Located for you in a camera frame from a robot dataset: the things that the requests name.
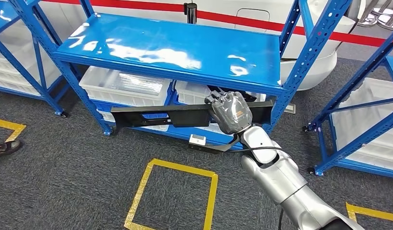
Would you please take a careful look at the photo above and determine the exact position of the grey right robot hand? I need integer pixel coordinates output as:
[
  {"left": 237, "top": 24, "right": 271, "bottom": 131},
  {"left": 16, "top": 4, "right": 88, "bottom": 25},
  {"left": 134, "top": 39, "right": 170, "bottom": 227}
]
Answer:
[{"left": 205, "top": 91, "right": 253, "bottom": 136}]

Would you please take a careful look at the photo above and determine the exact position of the long black plastic panel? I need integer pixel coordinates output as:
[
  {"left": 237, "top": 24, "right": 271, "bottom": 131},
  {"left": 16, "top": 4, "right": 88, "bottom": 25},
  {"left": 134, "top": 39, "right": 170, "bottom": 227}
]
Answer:
[{"left": 111, "top": 101, "right": 275, "bottom": 134}]

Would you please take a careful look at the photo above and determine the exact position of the yellow floor tape square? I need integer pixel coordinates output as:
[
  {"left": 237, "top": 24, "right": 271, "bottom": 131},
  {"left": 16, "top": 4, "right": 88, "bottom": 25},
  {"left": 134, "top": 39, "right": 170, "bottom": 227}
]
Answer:
[
  {"left": 124, "top": 158, "right": 219, "bottom": 230},
  {"left": 0, "top": 117, "right": 27, "bottom": 165},
  {"left": 346, "top": 202, "right": 393, "bottom": 223}
]

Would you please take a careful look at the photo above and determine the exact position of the white car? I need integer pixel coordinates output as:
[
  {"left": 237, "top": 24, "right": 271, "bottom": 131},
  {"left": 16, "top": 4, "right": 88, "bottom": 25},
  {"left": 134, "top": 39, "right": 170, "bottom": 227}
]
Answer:
[{"left": 41, "top": 0, "right": 356, "bottom": 91}]

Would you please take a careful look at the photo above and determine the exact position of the red barrier belt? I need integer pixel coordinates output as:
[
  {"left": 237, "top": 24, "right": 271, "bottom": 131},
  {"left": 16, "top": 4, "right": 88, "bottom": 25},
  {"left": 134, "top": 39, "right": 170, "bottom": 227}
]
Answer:
[{"left": 44, "top": 0, "right": 393, "bottom": 51}]

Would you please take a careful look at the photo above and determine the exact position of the chrome round base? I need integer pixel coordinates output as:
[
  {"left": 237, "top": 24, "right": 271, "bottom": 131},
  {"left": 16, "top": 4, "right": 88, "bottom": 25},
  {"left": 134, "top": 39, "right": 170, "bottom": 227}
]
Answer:
[{"left": 357, "top": 0, "right": 393, "bottom": 32}]

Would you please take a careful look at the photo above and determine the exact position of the black camera bracket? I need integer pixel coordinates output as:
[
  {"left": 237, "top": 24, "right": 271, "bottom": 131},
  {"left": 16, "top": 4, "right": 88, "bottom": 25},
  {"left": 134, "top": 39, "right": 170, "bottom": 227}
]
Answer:
[{"left": 187, "top": 135, "right": 242, "bottom": 155}]

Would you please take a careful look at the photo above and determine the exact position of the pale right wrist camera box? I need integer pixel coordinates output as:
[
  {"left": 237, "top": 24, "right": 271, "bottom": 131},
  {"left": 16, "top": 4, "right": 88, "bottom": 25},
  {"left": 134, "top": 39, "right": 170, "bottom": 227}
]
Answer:
[{"left": 188, "top": 134, "right": 207, "bottom": 147}]

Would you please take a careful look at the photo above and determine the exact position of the black camera cable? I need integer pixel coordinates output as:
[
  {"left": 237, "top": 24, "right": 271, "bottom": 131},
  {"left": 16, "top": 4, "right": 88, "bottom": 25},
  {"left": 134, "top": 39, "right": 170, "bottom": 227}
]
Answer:
[{"left": 228, "top": 145, "right": 286, "bottom": 230}]

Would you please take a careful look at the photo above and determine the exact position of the black stanchion post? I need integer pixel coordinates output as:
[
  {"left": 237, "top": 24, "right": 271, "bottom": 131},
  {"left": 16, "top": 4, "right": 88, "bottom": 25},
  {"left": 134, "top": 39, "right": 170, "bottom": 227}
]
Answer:
[{"left": 184, "top": 2, "right": 198, "bottom": 25}]

